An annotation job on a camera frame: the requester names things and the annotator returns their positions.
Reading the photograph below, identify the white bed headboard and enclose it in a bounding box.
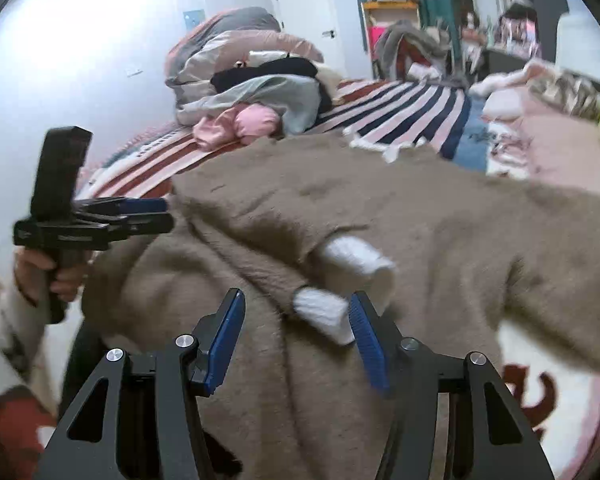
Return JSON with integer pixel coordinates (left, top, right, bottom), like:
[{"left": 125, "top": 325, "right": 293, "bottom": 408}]
[{"left": 555, "top": 12, "right": 600, "bottom": 82}]

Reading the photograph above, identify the pink knitted pillow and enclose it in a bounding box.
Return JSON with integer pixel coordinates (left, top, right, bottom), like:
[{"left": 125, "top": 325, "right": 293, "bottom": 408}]
[{"left": 482, "top": 86, "right": 600, "bottom": 191}]

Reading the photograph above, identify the person's left hand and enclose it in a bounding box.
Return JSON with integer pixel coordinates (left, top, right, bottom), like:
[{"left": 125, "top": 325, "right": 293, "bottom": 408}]
[{"left": 14, "top": 247, "right": 93, "bottom": 306}]

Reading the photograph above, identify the blue wall poster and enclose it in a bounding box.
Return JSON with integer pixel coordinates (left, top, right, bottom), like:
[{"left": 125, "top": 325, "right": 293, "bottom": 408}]
[{"left": 183, "top": 9, "right": 206, "bottom": 32}]

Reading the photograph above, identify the person's left forearm sleeve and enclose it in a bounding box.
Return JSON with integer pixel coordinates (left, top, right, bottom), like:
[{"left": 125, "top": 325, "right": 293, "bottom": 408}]
[{"left": 0, "top": 283, "right": 47, "bottom": 396}]

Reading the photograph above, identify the black desk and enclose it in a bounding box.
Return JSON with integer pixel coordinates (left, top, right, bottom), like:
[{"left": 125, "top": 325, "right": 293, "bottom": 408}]
[{"left": 478, "top": 49, "right": 529, "bottom": 81}]

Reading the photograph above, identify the white door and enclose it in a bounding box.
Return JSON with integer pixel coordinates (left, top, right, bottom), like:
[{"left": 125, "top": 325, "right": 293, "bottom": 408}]
[{"left": 275, "top": 0, "right": 347, "bottom": 76}]

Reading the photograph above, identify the folded pink grey duvet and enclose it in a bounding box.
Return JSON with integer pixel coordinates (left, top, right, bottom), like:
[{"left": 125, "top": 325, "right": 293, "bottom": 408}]
[{"left": 164, "top": 6, "right": 324, "bottom": 126}]

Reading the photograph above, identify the cream white garment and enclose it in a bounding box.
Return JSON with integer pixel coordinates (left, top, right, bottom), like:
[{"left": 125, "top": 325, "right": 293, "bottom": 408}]
[{"left": 236, "top": 50, "right": 344, "bottom": 91}]

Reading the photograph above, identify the brown knit sweater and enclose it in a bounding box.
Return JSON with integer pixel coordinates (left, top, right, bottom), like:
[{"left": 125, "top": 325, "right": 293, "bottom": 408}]
[{"left": 82, "top": 134, "right": 600, "bottom": 479}]

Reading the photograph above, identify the crumpled floral pink blanket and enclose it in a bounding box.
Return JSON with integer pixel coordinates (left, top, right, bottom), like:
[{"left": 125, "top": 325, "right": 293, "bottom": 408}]
[{"left": 468, "top": 60, "right": 600, "bottom": 122}]

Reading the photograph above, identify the chair with grey clothes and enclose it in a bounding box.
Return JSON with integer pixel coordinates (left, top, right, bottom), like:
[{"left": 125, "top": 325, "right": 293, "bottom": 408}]
[{"left": 373, "top": 20, "right": 454, "bottom": 81}]

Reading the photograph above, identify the pink garment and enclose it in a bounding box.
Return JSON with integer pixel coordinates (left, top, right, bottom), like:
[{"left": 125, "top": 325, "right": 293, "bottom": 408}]
[{"left": 193, "top": 103, "right": 282, "bottom": 152}]

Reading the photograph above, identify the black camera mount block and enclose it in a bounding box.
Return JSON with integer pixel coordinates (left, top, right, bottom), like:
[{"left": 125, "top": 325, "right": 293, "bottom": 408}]
[{"left": 30, "top": 126, "right": 93, "bottom": 221}]

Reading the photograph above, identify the striped fleece bed blanket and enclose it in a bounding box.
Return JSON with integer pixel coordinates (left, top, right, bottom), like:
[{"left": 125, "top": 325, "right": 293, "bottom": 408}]
[{"left": 0, "top": 77, "right": 600, "bottom": 480}]

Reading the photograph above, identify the grey-green garment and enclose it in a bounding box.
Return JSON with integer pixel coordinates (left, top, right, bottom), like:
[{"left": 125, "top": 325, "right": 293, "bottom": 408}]
[{"left": 175, "top": 75, "right": 321, "bottom": 136}]

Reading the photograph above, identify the yellow shelf unit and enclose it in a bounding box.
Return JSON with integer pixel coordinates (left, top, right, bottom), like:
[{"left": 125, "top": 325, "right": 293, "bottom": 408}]
[{"left": 361, "top": 0, "right": 420, "bottom": 58}]

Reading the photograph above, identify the mannequin head with wig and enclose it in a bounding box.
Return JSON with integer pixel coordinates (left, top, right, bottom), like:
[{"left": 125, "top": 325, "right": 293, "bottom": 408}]
[{"left": 460, "top": 8, "right": 480, "bottom": 30}]

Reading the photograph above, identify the black garment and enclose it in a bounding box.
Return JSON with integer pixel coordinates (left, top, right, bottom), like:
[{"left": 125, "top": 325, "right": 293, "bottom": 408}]
[{"left": 210, "top": 58, "right": 332, "bottom": 114}]

